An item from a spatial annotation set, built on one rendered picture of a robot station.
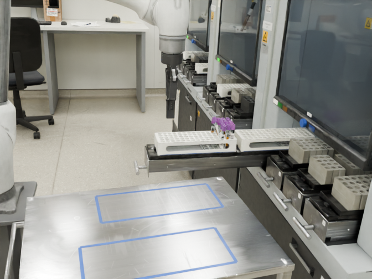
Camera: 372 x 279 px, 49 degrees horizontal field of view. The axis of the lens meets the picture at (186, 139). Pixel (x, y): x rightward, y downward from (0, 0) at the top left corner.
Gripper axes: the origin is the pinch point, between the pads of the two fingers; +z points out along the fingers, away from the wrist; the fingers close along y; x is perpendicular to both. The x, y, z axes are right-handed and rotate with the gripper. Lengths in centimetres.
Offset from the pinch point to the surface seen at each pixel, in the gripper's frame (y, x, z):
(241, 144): -4.6, -26.6, 13.3
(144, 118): 267, -20, 98
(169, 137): -0.4, 0.3, 11.0
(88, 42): 350, 35, 34
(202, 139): -2.9, -11.7, 11.1
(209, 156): -5.8, -14.1, 16.9
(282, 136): -2.9, -43.3, 11.2
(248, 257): -65, -8, 15
